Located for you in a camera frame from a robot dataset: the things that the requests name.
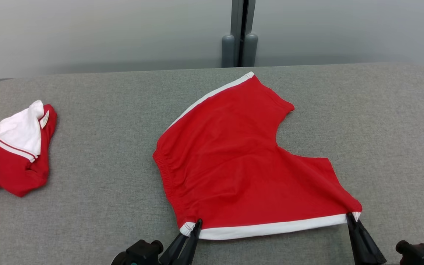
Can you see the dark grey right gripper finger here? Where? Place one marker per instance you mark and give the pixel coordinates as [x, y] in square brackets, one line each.
[359, 246]
[372, 250]

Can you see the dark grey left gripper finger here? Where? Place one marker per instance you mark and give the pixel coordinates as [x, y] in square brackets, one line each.
[193, 246]
[175, 248]

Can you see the red shorts with white stripe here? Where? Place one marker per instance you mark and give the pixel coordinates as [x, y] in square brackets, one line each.
[234, 165]

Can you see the red and white jersey shirt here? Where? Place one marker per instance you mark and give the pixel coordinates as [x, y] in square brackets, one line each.
[9, 165]

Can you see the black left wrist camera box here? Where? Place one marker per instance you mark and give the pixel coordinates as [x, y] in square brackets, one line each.
[144, 254]

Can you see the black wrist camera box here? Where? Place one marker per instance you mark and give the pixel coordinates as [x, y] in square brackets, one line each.
[418, 254]
[144, 254]

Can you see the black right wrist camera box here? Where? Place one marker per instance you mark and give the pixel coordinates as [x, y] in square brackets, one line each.
[418, 254]

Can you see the grey partition post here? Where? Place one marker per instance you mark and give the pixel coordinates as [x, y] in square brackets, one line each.
[239, 44]

